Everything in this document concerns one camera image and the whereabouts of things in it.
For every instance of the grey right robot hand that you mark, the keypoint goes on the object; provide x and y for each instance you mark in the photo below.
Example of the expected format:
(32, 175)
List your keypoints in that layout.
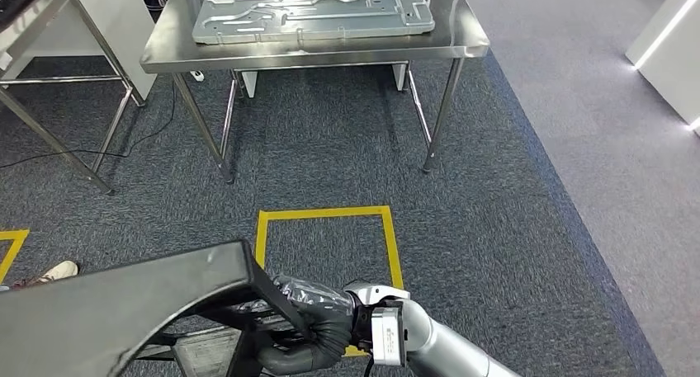
(322, 298)

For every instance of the black plastic panel part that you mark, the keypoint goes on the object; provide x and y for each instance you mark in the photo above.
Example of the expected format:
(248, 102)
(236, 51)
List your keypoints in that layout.
(109, 309)

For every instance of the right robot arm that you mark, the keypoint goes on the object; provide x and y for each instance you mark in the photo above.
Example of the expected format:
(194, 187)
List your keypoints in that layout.
(448, 347)

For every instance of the stainless steel workbench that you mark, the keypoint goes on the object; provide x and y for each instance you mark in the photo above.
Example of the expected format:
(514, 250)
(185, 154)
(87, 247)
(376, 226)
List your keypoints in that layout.
(462, 33)

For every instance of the white power plug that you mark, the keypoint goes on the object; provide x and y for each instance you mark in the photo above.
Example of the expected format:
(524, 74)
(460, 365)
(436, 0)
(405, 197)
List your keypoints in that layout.
(198, 76)

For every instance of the person's shoe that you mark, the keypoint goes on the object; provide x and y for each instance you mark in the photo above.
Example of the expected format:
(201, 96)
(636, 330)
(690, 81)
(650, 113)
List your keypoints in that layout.
(60, 272)

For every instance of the grey stamped metal plate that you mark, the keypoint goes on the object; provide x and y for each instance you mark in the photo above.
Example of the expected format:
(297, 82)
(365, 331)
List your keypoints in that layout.
(312, 14)

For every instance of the white cabinet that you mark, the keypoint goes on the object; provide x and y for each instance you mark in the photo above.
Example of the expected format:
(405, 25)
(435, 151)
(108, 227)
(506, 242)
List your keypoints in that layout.
(123, 24)

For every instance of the white pillar with light strips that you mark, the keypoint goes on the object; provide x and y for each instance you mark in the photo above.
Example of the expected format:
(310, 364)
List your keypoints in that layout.
(672, 52)

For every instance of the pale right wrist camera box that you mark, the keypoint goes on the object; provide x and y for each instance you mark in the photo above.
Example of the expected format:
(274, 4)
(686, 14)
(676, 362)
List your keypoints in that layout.
(387, 336)

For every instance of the steel frame side table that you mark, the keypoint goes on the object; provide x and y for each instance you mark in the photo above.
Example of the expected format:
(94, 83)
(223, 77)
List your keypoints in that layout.
(60, 80)

